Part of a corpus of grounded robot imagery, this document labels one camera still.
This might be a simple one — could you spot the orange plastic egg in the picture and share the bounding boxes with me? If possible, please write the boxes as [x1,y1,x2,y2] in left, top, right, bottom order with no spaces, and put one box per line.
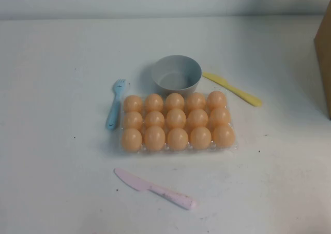
[213,125,236,147]
[144,110,166,128]
[144,93,164,112]
[187,108,209,128]
[144,126,167,152]
[190,126,213,150]
[166,108,187,130]
[209,107,232,128]
[167,127,189,151]
[121,128,143,151]
[124,95,143,112]
[186,92,206,111]
[123,111,143,130]
[206,90,228,110]
[165,92,185,111]

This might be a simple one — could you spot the clear plastic egg tray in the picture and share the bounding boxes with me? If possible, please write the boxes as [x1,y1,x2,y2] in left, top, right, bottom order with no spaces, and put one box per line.
[119,90,240,157]

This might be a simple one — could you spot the brown cardboard box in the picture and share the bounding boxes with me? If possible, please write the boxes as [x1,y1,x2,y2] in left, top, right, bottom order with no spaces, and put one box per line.
[313,2,331,121]

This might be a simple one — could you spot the grey round bowl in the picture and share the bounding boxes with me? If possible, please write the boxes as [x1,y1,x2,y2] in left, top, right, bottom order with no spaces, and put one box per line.
[151,54,202,98]

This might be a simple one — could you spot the light blue plastic fork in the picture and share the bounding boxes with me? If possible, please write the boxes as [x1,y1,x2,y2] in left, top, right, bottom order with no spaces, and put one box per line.
[105,79,127,130]

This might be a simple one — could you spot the yellow plastic knife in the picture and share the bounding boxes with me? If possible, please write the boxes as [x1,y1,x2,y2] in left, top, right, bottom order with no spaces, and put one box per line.
[202,71,263,107]

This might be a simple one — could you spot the pink plastic knife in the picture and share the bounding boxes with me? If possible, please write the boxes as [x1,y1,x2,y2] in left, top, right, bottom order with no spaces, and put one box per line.
[114,167,198,210]

